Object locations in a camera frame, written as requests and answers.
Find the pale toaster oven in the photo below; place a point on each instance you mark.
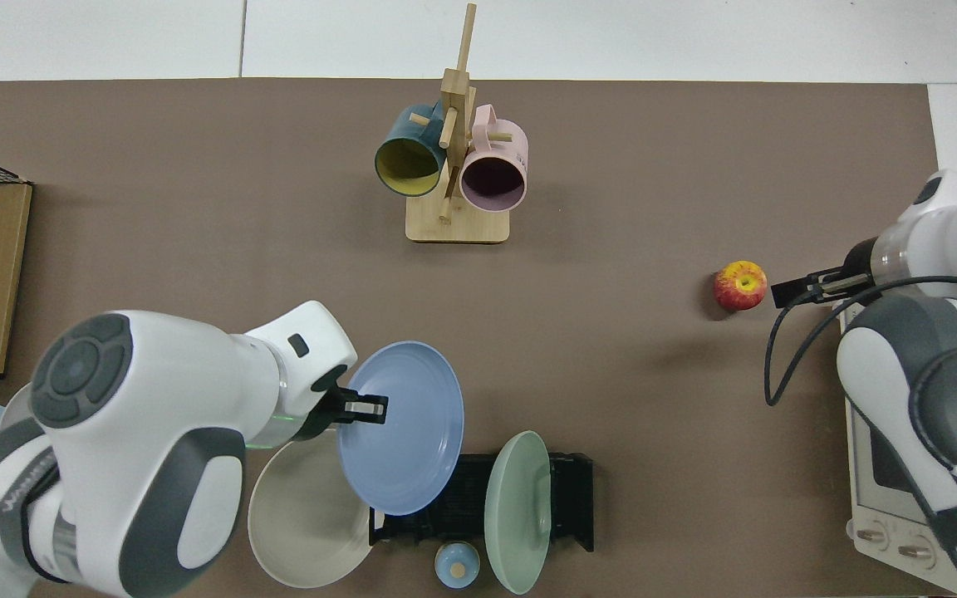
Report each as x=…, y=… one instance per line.
x=877, y=515

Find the brown table cloth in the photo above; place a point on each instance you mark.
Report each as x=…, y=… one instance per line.
x=653, y=415

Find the small blue round lid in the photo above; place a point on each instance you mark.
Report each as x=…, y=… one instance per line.
x=449, y=573

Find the wooden cup stand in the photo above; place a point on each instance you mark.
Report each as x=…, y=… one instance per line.
x=458, y=226

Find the dark teal mug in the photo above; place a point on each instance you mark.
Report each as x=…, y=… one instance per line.
x=395, y=131

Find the beige plate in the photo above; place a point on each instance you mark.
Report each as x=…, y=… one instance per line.
x=304, y=531

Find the pink mug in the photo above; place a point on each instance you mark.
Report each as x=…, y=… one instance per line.
x=512, y=145

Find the green plate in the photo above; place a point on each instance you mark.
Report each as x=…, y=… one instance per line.
x=516, y=515

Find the black dish rack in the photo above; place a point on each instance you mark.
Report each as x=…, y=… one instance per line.
x=462, y=498

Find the red yellow apple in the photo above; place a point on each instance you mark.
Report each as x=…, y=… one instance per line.
x=740, y=291

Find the toaster oven knob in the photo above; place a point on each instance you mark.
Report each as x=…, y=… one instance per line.
x=871, y=537
x=915, y=554

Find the pale grey plate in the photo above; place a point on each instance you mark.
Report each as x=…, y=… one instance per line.
x=17, y=407

